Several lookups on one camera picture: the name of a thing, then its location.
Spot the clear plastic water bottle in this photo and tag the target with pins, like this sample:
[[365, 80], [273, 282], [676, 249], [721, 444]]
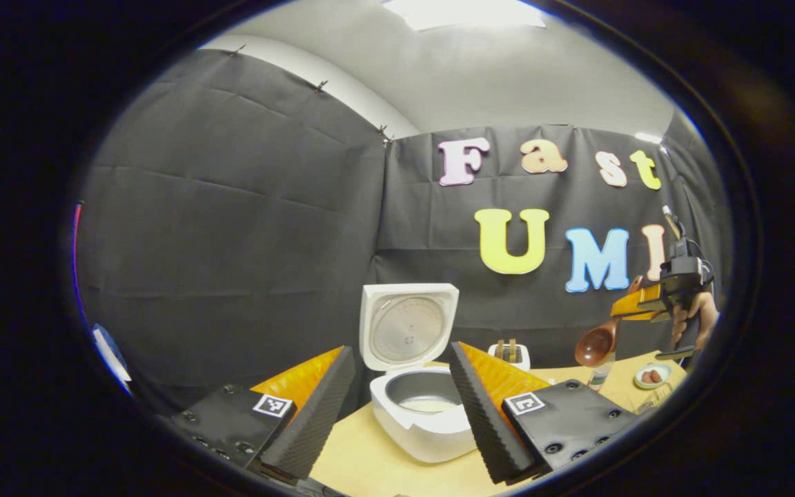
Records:
[[600, 376]]

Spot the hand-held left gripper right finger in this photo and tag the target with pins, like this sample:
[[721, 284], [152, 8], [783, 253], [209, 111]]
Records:
[[484, 421]]

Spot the white rice cooker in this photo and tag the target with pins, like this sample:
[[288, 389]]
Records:
[[408, 328]]

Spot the large ceiling light panel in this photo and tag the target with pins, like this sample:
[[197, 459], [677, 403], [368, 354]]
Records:
[[466, 14]]

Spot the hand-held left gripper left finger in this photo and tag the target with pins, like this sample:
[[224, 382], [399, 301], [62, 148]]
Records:
[[318, 414]]

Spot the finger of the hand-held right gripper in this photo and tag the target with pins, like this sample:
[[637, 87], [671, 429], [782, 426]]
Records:
[[635, 304]]

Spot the cream toaster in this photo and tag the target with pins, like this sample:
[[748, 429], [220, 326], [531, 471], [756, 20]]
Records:
[[508, 364]]

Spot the pale green plate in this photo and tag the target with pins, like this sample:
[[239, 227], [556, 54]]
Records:
[[666, 376]]

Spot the brown bread slice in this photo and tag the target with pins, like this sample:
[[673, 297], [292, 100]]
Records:
[[499, 348], [512, 348]]

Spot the white rice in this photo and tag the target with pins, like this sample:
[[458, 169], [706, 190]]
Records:
[[432, 405]]

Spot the brown wooden spoon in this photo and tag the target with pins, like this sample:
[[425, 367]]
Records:
[[594, 345]]

